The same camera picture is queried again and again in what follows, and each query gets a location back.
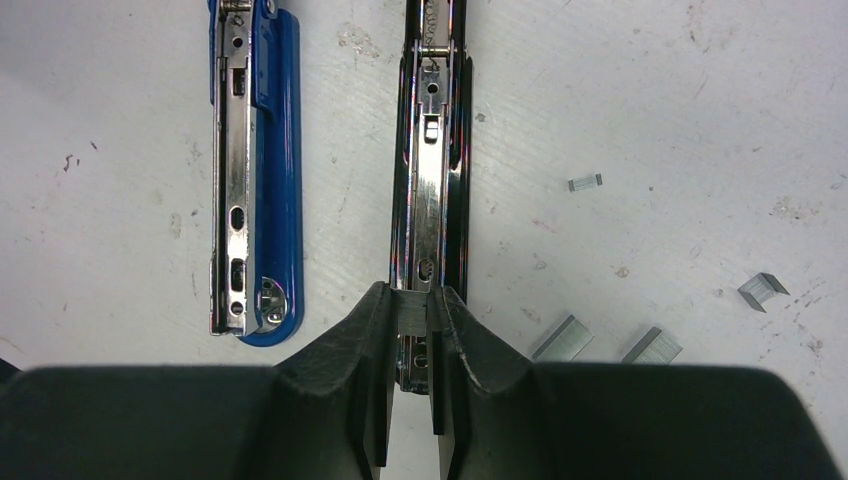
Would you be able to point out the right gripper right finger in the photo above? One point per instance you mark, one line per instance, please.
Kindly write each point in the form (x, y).
(498, 415)

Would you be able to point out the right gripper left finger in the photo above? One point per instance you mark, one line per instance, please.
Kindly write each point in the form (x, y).
(324, 413)

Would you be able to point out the black stapler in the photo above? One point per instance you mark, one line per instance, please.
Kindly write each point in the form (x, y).
(432, 172)

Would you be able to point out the blue stapler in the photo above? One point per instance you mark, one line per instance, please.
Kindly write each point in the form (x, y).
(256, 273)

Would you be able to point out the tiny staple fragment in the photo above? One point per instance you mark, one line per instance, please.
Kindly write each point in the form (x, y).
(585, 182)

